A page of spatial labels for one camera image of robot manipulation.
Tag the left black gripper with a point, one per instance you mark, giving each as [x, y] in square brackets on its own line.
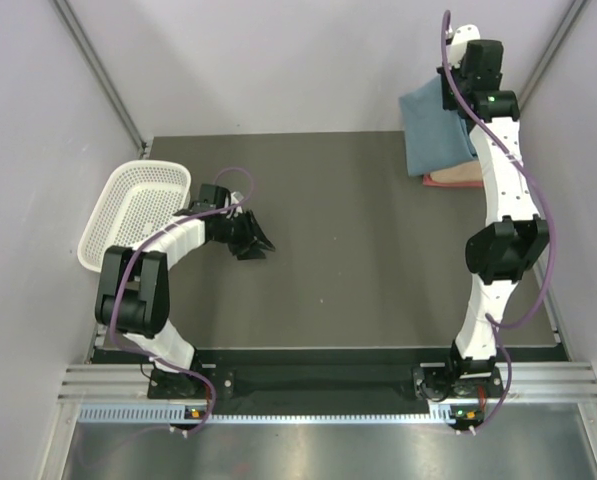
[251, 229]

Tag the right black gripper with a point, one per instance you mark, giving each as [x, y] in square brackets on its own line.
[447, 102]

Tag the blue t shirt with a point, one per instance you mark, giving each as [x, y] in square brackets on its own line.
[435, 130]

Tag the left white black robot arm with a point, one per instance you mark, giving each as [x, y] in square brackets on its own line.
[133, 298]

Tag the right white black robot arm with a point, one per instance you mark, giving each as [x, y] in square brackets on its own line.
[515, 233]

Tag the folded peach t shirt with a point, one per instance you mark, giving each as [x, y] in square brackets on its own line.
[465, 173]

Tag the folded pink t shirt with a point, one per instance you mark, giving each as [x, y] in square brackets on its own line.
[453, 184]

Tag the white perforated plastic basket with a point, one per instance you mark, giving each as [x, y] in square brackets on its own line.
[139, 198]

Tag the right aluminium corner post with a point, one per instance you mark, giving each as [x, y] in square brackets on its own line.
[537, 36]

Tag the aluminium corner post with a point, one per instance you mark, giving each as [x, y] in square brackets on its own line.
[537, 36]
[77, 33]

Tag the left aluminium corner post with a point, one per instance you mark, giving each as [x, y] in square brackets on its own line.
[77, 33]

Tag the slotted grey cable duct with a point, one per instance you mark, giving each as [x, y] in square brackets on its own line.
[187, 415]

